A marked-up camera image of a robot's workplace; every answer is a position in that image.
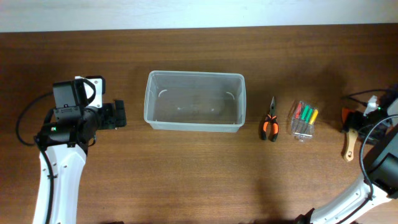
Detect orange black needle-nose pliers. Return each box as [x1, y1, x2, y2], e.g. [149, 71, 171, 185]
[261, 97, 279, 142]

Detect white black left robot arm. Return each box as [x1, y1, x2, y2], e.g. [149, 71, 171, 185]
[33, 100, 127, 223]

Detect clear plastic container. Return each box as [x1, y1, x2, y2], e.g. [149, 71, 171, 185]
[144, 70, 246, 133]

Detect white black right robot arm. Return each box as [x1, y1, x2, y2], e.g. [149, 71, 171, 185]
[294, 90, 397, 223]

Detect clear case of screwdrivers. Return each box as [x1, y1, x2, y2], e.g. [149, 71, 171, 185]
[291, 101, 319, 142]

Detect orange scraper wooden handle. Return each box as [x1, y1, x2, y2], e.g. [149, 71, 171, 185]
[341, 107, 359, 162]

